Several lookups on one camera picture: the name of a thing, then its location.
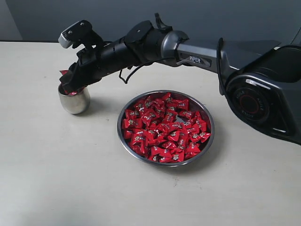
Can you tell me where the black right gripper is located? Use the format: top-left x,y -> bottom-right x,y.
59,39 -> 141,93

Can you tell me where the red candy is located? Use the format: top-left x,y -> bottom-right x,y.
60,70 -> 69,76

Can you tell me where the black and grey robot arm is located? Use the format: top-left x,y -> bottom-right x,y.
58,19 -> 301,144

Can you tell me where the stainless steel cup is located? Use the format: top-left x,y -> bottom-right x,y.
58,84 -> 90,114

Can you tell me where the pile of red wrapped candies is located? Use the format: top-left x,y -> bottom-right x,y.
121,92 -> 212,164

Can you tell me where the round stainless steel plate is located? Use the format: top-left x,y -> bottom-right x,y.
117,89 -> 215,168

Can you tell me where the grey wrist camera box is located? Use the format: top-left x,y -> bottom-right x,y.
58,20 -> 104,49

